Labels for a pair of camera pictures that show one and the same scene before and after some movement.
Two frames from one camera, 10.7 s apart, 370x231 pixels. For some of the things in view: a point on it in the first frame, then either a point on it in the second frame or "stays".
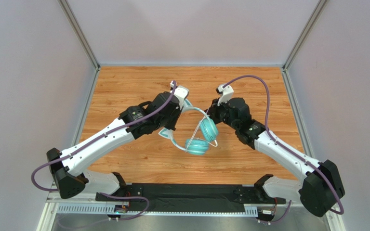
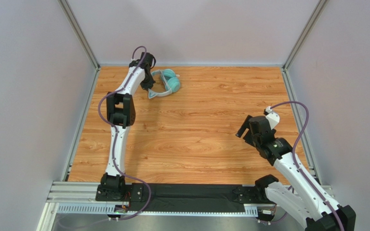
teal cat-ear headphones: (208, 131) to (171, 81)
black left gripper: (172, 125) to (147, 85)
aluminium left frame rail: (81, 35) stays
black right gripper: (214, 114) to (250, 132)
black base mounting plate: (187, 197) stays
